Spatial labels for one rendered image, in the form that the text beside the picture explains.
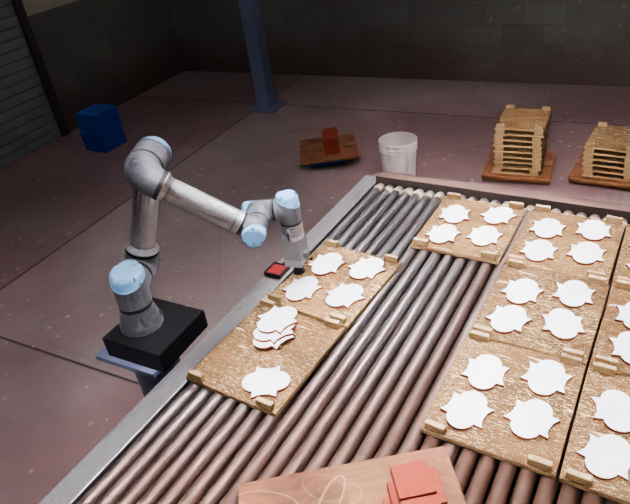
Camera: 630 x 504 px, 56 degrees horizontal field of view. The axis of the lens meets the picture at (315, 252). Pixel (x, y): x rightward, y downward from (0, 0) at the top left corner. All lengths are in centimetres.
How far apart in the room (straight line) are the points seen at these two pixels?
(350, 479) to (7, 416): 247
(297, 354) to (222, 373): 24
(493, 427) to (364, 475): 41
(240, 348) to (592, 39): 543
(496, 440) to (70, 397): 245
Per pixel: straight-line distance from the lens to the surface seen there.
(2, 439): 353
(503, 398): 180
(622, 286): 224
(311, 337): 199
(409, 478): 116
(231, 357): 199
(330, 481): 149
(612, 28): 673
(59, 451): 331
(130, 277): 207
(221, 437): 180
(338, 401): 181
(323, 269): 227
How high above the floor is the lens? 225
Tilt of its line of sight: 33 degrees down
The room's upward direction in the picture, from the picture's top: 8 degrees counter-clockwise
